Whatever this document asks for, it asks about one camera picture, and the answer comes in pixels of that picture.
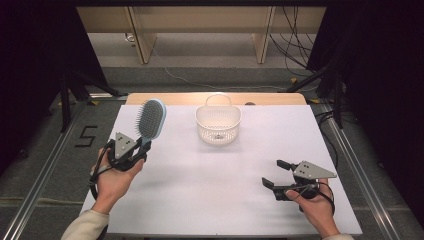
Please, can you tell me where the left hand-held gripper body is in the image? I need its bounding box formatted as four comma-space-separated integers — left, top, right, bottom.
107, 132, 143, 173

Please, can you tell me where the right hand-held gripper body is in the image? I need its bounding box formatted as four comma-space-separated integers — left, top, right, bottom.
272, 160, 338, 201

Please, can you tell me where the light blue hairbrush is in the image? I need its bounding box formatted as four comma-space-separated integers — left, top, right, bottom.
134, 98, 167, 149

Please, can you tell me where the white plastic basket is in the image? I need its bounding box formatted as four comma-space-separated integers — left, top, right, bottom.
195, 93, 242, 146

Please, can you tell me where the person's right hand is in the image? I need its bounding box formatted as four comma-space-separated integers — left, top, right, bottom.
284, 179, 341, 238

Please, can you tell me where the person's left hand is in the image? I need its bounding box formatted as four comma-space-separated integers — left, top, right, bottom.
91, 148, 145, 215

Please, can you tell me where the white table sheet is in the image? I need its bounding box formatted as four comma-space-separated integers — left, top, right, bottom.
79, 104, 364, 237

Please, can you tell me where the light wooden table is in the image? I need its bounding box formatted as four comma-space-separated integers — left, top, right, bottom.
124, 92, 308, 107

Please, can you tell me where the black metal stand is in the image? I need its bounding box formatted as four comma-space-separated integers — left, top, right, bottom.
59, 70, 128, 133
285, 63, 345, 130

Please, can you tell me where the black curtain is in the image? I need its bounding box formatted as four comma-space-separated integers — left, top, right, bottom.
306, 0, 424, 219
0, 0, 109, 176

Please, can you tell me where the beige wooden desk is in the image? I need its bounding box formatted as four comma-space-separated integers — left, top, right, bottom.
75, 5, 327, 65

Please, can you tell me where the right hand-held gripper black cable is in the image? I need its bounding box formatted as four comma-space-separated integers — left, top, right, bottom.
288, 181, 336, 215

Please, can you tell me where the hand-held gripper black cable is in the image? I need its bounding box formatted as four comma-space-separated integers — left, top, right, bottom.
87, 139, 116, 240
288, 181, 336, 215

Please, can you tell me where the left hand-held gripper black cable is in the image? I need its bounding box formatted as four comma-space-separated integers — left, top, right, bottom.
87, 139, 116, 240

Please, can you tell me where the metal floor rail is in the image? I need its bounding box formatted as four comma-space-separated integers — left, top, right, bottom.
319, 103, 402, 240
0, 99, 88, 240

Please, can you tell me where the thin white floor cable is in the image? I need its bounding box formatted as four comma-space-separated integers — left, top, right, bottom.
151, 46, 321, 93

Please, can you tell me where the bundle of black cables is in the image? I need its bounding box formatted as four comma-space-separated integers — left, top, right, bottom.
269, 6, 321, 78

